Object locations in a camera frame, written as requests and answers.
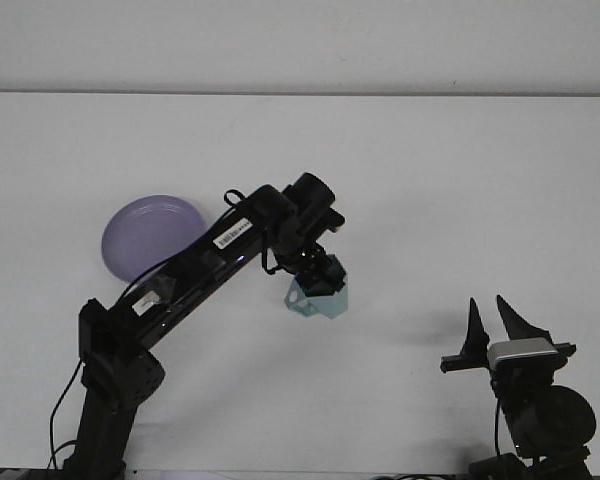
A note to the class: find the pale blue hexagonal cup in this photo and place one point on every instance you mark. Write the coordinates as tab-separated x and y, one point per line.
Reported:
330	305

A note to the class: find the pale purple round plate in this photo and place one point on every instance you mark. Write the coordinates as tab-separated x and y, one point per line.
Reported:
145	235

